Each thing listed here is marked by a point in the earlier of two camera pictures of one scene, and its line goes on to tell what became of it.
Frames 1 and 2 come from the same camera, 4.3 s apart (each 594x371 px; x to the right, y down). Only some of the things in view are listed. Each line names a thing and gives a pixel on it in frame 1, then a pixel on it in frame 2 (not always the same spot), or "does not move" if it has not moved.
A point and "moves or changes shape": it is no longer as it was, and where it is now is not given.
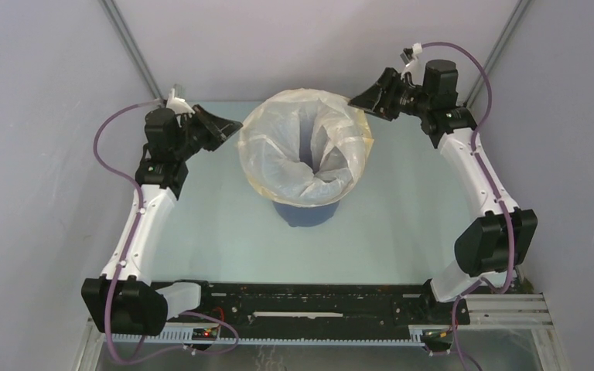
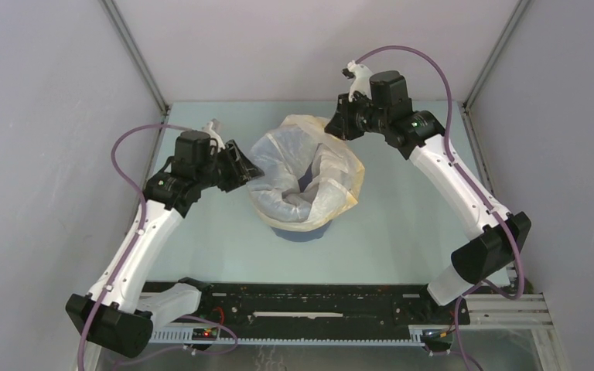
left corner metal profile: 112,11 does not move
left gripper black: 217,128 → 242,170
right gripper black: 374,101 → 341,125
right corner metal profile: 512,23 does not move
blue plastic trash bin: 305,216 moves or changes shape
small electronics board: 206,334 does not move
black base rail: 238,310 does not move
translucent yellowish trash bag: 305,147 moves or changes shape
